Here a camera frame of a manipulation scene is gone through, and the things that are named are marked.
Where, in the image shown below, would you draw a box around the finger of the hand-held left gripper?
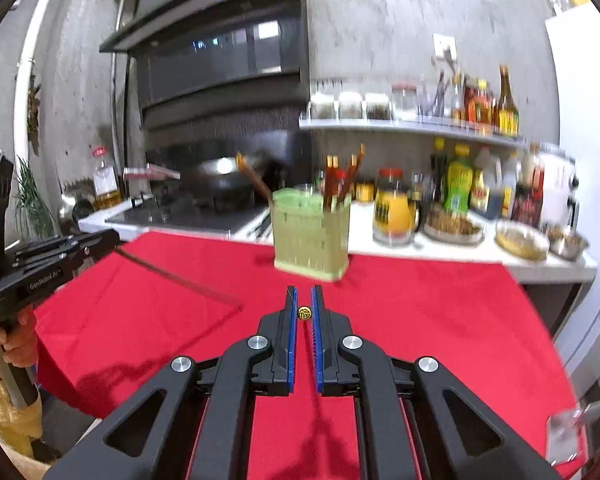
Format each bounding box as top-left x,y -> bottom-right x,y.
12,229 -> 122,270

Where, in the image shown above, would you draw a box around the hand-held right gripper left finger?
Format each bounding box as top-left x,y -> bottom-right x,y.
42,285 -> 300,480

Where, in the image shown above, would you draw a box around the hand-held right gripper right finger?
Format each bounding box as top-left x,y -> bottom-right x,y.
311,285 -> 563,480

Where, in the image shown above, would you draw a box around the green plastic chopstick holder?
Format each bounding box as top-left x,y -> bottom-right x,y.
271,186 -> 353,281

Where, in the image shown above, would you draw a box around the clear cup with utensils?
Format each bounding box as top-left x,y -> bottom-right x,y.
420,72 -> 453,118

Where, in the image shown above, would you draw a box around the person's left hand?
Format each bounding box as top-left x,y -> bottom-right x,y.
0,307 -> 40,378

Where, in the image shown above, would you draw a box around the tilted steel basin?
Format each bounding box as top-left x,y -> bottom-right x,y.
59,180 -> 98,223

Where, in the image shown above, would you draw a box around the green onion bunch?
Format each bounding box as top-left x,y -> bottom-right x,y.
12,157 -> 58,241

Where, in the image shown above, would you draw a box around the red capped oil bottle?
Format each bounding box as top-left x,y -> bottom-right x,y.
91,146 -> 123,211

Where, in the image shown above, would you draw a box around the red cloth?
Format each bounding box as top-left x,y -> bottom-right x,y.
32,230 -> 586,480

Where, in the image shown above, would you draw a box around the black gas stove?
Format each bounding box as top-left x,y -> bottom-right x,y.
105,195 -> 271,236

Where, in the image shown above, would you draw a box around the person's yellow clothing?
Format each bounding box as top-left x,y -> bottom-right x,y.
0,370 -> 46,461

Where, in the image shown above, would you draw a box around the dried plant bundle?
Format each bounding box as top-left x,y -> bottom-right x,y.
26,75 -> 43,156

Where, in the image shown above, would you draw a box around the yellow steel mug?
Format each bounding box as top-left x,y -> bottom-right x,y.
372,191 -> 421,247

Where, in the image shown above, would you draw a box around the steel wok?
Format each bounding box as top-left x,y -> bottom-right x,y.
122,155 -> 281,211

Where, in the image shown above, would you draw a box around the plate of cooked food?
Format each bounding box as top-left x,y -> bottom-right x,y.
422,205 -> 485,246

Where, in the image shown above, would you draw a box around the orange filled glass jar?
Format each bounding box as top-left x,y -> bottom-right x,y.
377,167 -> 406,196

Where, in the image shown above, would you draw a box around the clear drinking glass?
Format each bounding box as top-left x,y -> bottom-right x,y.
411,172 -> 431,211

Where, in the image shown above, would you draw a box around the dark yellow capped sauce bottle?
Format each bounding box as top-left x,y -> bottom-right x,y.
430,137 -> 448,196

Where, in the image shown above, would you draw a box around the green plastic bottle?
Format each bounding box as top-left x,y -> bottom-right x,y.
442,143 -> 476,213

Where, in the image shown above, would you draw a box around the large dark vinegar jug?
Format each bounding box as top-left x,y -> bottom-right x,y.
470,147 -> 506,218

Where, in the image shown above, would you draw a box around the gold rimmed glass bowl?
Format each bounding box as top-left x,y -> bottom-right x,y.
494,220 -> 551,262

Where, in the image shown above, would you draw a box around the black range hood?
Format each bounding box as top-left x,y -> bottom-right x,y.
99,0 -> 311,133

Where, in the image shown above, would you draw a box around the white lidded seasoning container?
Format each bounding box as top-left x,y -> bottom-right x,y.
310,91 -> 337,121
338,91 -> 365,121
365,92 -> 392,122

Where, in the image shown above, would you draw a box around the white plastic jug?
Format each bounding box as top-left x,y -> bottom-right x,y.
500,152 -> 523,218

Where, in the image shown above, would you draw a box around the translucent plastic piece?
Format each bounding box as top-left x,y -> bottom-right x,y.
547,400 -> 600,466

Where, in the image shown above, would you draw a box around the red lidded glass jar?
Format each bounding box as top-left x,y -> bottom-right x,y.
391,82 -> 420,121

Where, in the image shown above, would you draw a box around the steel bowl with food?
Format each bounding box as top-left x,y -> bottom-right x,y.
545,224 -> 591,262

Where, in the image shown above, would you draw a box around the small clear sauce bottle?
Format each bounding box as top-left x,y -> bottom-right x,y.
450,72 -> 466,121

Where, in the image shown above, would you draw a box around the white kitchen appliance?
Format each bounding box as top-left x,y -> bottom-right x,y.
540,152 -> 581,226

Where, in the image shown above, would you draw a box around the yellow cooking oil bottle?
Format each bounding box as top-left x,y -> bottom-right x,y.
472,80 -> 496,128

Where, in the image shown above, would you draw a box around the red seasoning packet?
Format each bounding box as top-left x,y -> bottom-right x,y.
462,77 -> 481,121

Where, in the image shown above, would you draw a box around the tall dark glass bottle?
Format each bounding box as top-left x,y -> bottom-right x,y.
495,64 -> 521,137

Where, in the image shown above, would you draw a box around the white refrigerator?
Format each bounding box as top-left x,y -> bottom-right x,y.
545,2 -> 600,391

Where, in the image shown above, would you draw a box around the black utensil handles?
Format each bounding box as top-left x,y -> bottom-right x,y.
252,210 -> 273,238

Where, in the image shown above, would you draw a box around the white wall pipe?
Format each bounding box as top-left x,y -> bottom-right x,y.
12,0 -> 68,161

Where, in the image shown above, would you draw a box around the white wall shelf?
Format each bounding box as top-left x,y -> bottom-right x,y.
299,115 -> 526,151

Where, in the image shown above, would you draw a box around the white wall socket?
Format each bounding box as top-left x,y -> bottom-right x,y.
432,33 -> 458,61

